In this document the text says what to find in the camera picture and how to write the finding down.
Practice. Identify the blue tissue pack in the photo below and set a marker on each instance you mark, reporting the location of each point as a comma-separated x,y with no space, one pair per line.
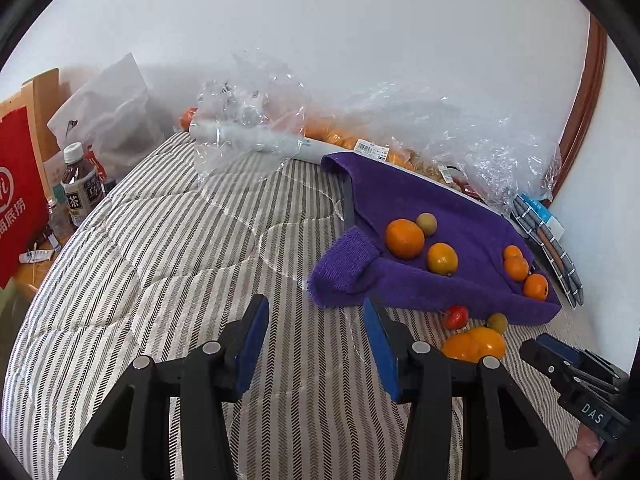
547,217

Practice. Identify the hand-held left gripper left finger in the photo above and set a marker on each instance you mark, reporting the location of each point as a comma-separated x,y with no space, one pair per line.
252,355

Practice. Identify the small white tube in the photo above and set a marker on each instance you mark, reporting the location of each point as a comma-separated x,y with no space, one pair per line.
36,256

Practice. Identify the small red fruit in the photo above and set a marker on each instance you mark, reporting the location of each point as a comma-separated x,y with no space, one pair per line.
456,316

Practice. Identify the loose orange mandarin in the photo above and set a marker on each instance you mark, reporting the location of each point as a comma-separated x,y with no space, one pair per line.
187,117

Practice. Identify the brown wooden door frame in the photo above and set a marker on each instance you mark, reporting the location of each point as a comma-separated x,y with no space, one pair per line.
585,95

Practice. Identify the white plastic bag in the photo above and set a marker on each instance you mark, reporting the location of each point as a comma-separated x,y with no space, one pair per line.
115,110

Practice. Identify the blue checked cloth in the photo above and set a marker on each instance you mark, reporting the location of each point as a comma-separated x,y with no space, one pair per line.
555,260

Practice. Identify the green-brown round fruit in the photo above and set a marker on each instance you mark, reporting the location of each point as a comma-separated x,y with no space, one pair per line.
426,223
497,322

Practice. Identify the crumpled clear plastic bag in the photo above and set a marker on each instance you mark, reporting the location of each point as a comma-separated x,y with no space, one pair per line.
240,105

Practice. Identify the dark tea bottle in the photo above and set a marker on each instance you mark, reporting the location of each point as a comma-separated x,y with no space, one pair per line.
80,187

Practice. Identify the purple towel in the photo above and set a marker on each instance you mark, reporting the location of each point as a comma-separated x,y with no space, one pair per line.
465,210

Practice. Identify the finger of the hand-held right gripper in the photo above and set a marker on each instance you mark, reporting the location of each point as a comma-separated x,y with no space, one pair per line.
587,357
542,357

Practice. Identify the red paper bag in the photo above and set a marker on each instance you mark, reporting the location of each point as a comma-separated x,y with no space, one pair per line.
20,200

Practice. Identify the packet of brown fruits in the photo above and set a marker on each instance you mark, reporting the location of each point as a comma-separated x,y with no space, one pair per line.
445,175

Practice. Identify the yellowish orange mandarin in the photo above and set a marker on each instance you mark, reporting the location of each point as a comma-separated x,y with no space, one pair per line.
442,258

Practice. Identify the person's right hand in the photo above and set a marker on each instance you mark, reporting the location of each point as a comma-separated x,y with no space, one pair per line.
582,455

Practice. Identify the large orange mandarin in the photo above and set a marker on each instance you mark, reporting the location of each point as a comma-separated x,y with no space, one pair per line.
405,239

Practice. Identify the wooden nightstand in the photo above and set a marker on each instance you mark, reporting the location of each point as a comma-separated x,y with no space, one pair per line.
22,280

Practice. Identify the striped grey bed quilt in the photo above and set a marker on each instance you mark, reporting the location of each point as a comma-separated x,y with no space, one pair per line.
165,260

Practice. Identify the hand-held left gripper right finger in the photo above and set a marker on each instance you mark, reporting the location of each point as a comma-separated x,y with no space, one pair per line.
382,355

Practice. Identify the wooden chair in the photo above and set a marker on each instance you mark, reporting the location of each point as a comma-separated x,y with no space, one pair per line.
42,95

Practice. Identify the large clear plastic bag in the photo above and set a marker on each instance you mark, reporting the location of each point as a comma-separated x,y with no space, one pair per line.
475,130

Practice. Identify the clear bag of mandarins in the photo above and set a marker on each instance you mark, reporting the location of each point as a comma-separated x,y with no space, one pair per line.
345,137

